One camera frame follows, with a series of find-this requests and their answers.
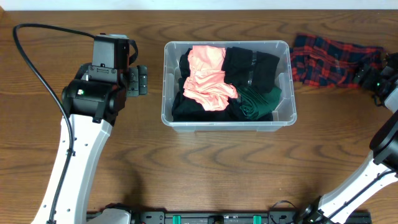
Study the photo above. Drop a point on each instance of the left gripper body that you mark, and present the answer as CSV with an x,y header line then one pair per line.
x,y
134,84

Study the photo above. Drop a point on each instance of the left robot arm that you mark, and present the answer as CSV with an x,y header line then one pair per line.
x,y
92,101

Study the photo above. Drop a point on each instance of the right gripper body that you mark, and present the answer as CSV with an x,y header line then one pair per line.
x,y
371,81

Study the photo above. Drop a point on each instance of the green garment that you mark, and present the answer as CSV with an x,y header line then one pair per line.
x,y
255,105

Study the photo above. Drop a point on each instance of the pink garment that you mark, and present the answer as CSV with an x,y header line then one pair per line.
x,y
205,83

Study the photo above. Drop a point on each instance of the large black garment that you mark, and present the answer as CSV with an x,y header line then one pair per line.
x,y
186,109

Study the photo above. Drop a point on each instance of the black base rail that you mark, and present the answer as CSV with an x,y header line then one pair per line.
x,y
211,218

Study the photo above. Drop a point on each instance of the clear plastic storage bin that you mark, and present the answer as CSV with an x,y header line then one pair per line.
x,y
285,113

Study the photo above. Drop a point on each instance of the red plaid shirt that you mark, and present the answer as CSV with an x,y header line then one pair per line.
x,y
321,62

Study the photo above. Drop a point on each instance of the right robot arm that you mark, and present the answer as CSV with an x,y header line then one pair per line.
x,y
379,168

